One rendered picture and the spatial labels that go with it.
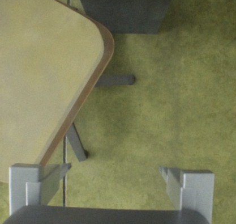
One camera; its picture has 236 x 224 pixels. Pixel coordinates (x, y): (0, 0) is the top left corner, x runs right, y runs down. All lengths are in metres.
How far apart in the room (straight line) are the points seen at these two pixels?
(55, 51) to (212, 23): 0.81
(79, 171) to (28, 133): 0.65
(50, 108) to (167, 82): 0.69
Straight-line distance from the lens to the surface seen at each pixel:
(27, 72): 0.60
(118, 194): 1.24
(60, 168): 0.16
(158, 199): 1.25
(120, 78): 1.13
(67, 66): 0.58
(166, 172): 0.16
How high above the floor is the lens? 1.19
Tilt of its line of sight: 89 degrees down
